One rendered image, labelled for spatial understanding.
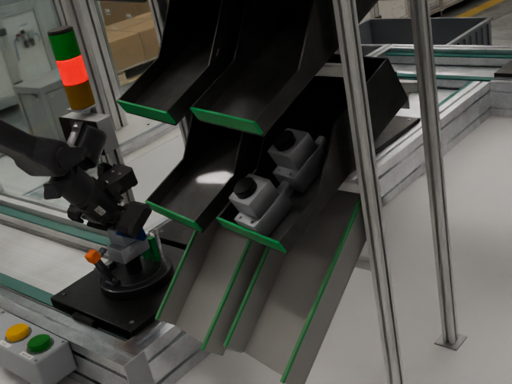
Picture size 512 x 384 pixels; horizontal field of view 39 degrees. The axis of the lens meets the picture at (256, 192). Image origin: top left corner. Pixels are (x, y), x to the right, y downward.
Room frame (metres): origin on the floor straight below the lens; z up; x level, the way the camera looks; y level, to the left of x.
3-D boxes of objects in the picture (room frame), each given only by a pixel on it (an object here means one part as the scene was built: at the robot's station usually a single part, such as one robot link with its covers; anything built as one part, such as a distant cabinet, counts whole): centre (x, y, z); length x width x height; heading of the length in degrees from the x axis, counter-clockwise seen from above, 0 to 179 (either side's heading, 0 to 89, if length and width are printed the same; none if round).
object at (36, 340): (1.05, 0.42, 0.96); 0.04 x 0.04 x 0.02
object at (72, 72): (1.41, 0.30, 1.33); 0.05 x 0.05 x 0.05
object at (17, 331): (1.10, 0.46, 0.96); 0.04 x 0.04 x 0.02
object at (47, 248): (1.42, 0.45, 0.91); 0.84 x 0.28 x 0.10; 45
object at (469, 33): (3.08, -0.77, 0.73); 0.62 x 0.42 x 0.23; 45
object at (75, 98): (1.41, 0.30, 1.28); 0.05 x 0.05 x 0.05
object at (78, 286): (1.19, 0.25, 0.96); 0.24 x 0.24 x 0.02; 45
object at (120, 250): (1.20, 0.24, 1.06); 0.08 x 0.04 x 0.07; 135
